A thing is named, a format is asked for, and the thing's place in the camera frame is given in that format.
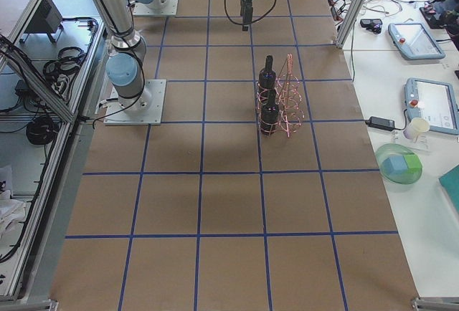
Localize green foam cube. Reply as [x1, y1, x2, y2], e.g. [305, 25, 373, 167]
[402, 153, 422, 173]

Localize black power adapter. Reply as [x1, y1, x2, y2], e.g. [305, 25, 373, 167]
[365, 116, 395, 131]

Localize aluminium frame post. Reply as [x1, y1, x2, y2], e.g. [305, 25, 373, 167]
[335, 0, 364, 49]

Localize black bottle in basket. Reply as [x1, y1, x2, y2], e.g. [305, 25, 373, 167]
[260, 90, 279, 135]
[258, 55, 276, 93]

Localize grey control box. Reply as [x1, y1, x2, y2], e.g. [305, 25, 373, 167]
[19, 0, 63, 43]

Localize far teach pendant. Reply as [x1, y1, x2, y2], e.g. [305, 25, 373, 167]
[387, 22, 445, 60]

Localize green plastic bowl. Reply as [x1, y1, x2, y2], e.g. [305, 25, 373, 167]
[375, 143, 422, 184]

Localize near teach pendant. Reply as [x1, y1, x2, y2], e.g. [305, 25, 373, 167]
[404, 77, 458, 135]

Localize far black bottle in basket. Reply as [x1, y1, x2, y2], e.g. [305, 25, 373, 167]
[258, 55, 276, 93]

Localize teal folder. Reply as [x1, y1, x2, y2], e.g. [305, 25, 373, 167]
[439, 166, 459, 212]

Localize copper wire wine basket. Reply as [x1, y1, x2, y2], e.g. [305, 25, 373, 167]
[257, 54, 304, 137]

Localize blue foam cube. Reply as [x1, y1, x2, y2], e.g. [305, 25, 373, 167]
[381, 155, 407, 182]

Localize near black bottle in basket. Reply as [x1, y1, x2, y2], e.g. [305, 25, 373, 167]
[260, 90, 279, 135]

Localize small black device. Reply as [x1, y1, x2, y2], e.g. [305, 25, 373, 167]
[359, 19, 382, 34]

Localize white paper cup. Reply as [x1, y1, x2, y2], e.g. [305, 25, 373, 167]
[403, 118, 430, 141]

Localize brown paper table mat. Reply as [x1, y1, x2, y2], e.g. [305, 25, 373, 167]
[50, 0, 417, 310]

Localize teach pendant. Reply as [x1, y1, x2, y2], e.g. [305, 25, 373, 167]
[404, 77, 458, 135]
[387, 22, 445, 60]

